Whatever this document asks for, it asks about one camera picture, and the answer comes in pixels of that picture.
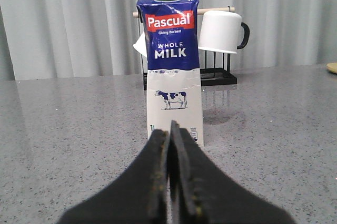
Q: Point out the black wire mug rack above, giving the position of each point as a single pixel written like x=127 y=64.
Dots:
x=209 y=76

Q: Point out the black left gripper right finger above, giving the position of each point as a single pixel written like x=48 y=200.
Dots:
x=202 y=193

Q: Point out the white enamel mug right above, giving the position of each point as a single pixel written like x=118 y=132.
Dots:
x=223 y=32

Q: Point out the wooden mug tree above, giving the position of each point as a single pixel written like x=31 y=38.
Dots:
x=332 y=67

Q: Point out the blue white milk carton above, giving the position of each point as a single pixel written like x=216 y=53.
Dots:
x=173 y=79

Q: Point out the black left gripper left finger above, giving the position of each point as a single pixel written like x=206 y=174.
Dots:
x=138 y=195

